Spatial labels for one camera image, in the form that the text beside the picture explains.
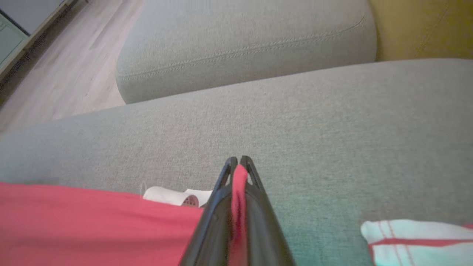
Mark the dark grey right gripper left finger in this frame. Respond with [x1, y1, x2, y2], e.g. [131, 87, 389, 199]
[178, 156, 238, 266]

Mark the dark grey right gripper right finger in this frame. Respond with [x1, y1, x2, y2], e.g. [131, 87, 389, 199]
[239, 155, 297, 266]

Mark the red shirt with white cuffs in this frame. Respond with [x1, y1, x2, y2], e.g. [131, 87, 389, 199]
[0, 164, 249, 266]

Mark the large yellow sofa backrest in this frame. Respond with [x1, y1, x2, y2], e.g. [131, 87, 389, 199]
[367, 0, 473, 62]

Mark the low cabinet with green drawers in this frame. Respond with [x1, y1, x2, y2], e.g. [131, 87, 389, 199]
[0, 0, 89, 80]

